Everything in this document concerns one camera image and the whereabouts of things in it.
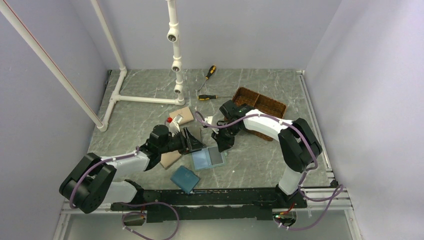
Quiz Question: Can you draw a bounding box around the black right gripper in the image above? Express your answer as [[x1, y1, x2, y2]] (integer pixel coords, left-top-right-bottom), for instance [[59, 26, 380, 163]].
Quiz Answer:
[[211, 122, 242, 153]]

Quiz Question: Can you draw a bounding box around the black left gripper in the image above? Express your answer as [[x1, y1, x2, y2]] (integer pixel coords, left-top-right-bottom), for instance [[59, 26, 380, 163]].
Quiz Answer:
[[159, 126, 206, 155]]

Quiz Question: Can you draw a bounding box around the dark grey credit card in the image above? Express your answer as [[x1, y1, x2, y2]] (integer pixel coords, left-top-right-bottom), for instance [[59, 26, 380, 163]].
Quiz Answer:
[[208, 146, 224, 166]]

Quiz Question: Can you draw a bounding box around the green card holder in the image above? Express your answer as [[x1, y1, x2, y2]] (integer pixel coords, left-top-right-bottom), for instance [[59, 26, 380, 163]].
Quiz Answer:
[[191, 146, 228, 171]]

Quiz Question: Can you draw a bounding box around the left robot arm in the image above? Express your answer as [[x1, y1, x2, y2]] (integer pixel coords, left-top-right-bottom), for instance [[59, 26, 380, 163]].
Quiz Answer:
[[59, 124, 206, 214]]

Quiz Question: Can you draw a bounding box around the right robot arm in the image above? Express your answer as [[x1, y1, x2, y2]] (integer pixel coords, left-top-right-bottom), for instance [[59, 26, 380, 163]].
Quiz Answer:
[[211, 100, 323, 208]]

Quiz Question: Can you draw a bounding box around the grey card holder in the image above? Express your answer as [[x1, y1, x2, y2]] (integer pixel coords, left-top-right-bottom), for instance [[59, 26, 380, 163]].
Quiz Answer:
[[189, 126, 202, 141]]

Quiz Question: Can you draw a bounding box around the beige card holder near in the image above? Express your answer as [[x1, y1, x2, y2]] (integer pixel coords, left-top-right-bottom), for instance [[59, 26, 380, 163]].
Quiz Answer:
[[160, 150, 182, 169]]

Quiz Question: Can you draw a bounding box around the beige card holder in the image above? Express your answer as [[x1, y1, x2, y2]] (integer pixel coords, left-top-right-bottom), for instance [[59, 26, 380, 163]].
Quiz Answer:
[[169, 106, 194, 125], [160, 150, 182, 169]]

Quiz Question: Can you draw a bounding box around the beige card holder far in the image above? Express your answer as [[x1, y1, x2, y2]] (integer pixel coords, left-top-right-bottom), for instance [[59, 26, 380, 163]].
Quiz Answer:
[[169, 106, 194, 125]]

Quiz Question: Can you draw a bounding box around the blue card holder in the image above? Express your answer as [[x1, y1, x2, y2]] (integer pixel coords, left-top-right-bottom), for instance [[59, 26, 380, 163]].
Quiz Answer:
[[170, 165, 200, 194]]

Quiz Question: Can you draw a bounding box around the black yellow screwdriver near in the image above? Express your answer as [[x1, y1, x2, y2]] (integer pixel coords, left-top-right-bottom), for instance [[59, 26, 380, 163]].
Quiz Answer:
[[197, 94, 231, 101]]

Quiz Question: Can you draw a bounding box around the black yellow screwdriver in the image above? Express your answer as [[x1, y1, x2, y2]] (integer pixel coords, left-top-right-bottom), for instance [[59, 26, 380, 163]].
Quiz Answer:
[[197, 65, 217, 92], [197, 94, 231, 101]]

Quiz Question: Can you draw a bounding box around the brown woven divided basket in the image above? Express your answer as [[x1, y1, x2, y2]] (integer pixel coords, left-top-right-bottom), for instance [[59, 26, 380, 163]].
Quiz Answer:
[[231, 87, 288, 142]]

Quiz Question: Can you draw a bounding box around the black yellow screwdriver far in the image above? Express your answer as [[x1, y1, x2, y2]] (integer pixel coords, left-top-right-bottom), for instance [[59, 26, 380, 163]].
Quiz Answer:
[[197, 65, 217, 92]]

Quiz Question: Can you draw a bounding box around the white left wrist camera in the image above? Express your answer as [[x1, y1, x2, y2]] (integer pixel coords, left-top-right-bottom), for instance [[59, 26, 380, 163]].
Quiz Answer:
[[165, 114, 184, 135]]

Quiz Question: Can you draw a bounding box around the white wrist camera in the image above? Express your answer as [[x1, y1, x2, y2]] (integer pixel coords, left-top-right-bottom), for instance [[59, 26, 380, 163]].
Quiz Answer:
[[204, 116, 219, 134], [165, 114, 184, 135]]

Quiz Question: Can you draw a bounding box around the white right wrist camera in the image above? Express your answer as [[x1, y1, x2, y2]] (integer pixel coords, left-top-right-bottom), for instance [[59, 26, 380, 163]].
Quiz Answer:
[[204, 116, 219, 134]]

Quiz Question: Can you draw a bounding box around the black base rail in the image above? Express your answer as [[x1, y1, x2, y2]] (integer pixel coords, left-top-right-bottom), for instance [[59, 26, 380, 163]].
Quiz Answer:
[[110, 187, 308, 223]]

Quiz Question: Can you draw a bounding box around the aluminium front rail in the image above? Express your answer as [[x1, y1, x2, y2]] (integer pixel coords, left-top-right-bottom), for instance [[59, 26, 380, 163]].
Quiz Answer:
[[302, 188, 353, 211]]

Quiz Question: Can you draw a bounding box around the white PVC pipe frame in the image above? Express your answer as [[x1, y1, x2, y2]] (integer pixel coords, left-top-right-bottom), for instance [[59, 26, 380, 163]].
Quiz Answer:
[[0, 0, 185, 132]]

